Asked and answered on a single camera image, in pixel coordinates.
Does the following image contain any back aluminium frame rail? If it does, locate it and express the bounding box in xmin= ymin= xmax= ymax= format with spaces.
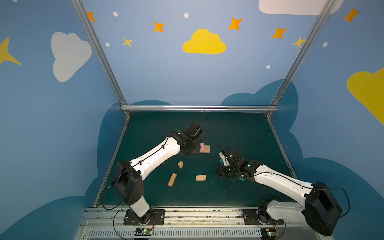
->
xmin=121 ymin=105 xmax=278 ymax=112

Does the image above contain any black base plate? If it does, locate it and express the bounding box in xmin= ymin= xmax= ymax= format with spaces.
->
xmin=124 ymin=209 xmax=165 ymax=226
xmin=241 ymin=209 xmax=285 ymax=225

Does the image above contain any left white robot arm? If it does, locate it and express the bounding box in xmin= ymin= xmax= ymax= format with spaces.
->
xmin=111 ymin=127 xmax=203 ymax=225

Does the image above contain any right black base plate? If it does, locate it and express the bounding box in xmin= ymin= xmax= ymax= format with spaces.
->
xmin=241 ymin=209 xmax=285 ymax=225

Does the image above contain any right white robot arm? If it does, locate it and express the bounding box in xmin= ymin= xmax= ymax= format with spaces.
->
xmin=217 ymin=150 xmax=343 ymax=237

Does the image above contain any left aluminium frame post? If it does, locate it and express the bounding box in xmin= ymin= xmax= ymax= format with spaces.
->
xmin=71 ymin=0 xmax=127 ymax=107

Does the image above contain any left controller board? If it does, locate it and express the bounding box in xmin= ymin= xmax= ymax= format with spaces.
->
xmin=135 ymin=228 xmax=154 ymax=237

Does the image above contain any long natural wood block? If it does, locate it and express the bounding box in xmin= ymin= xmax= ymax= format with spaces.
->
xmin=168 ymin=173 xmax=177 ymax=187

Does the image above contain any controller board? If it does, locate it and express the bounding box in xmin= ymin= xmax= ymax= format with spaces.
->
xmin=260 ymin=228 xmax=278 ymax=240
xmin=135 ymin=228 xmax=154 ymax=237

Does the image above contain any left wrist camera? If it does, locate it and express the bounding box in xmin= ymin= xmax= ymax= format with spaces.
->
xmin=183 ymin=122 xmax=203 ymax=140

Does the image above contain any front aluminium rail bed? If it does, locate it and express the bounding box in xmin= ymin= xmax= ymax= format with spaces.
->
xmin=74 ymin=206 xmax=328 ymax=240

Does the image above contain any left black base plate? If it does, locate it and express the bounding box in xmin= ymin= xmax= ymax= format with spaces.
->
xmin=124 ymin=209 xmax=165 ymax=226

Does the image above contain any pink wood block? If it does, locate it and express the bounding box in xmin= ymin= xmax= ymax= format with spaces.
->
xmin=200 ymin=143 xmax=205 ymax=153

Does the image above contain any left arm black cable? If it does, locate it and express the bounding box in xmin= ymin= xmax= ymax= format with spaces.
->
xmin=101 ymin=176 xmax=124 ymax=211

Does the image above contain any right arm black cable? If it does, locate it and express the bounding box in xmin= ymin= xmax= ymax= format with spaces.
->
xmin=311 ymin=185 xmax=351 ymax=218

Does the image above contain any aluminium frame post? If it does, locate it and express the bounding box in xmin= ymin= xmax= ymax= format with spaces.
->
xmin=71 ymin=0 xmax=127 ymax=107
xmin=266 ymin=0 xmax=337 ymax=119

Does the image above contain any right aluminium frame post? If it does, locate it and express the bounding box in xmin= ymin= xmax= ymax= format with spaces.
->
xmin=266 ymin=0 xmax=337 ymax=119

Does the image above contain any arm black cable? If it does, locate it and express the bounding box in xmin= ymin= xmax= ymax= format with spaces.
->
xmin=101 ymin=176 xmax=124 ymax=211
xmin=311 ymin=185 xmax=351 ymax=218

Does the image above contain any right controller board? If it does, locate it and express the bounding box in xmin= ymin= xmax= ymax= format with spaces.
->
xmin=260 ymin=228 xmax=278 ymax=240

